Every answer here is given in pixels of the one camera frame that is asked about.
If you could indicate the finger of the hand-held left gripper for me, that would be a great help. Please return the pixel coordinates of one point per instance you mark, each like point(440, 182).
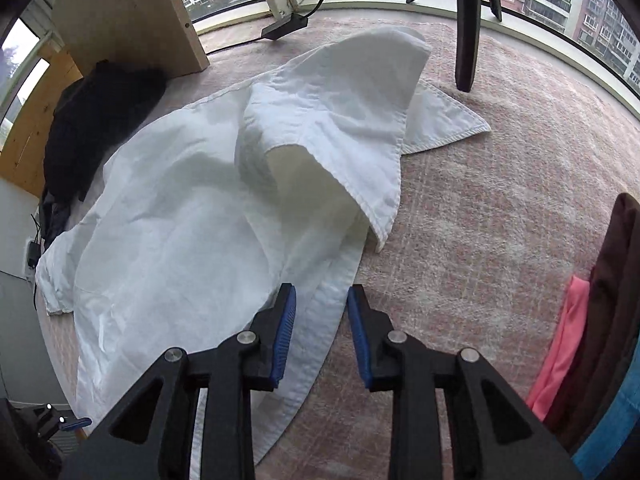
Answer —
point(75, 423)

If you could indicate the pink folded garment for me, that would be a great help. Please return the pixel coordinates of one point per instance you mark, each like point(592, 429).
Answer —
point(565, 340)

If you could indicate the light plywood board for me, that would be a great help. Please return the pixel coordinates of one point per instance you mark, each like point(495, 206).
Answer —
point(125, 10)

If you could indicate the black knit garment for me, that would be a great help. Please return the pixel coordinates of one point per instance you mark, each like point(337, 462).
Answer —
point(95, 125)

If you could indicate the black power adapter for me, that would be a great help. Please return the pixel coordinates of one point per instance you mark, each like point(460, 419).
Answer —
point(33, 252)

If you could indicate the pine wood board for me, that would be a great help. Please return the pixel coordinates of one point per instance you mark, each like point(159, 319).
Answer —
point(30, 145)

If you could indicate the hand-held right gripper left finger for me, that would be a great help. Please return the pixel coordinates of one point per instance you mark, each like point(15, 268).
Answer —
point(285, 340)

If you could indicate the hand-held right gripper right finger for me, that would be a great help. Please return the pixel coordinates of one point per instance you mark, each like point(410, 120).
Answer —
point(361, 340)

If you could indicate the brown folded garment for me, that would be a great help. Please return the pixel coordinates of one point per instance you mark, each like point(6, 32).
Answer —
point(610, 285)

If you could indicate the blue folded shirt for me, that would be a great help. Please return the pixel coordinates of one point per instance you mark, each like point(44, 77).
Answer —
point(615, 425)

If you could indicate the white shirt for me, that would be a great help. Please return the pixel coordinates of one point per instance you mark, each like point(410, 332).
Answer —
point(190, 210)

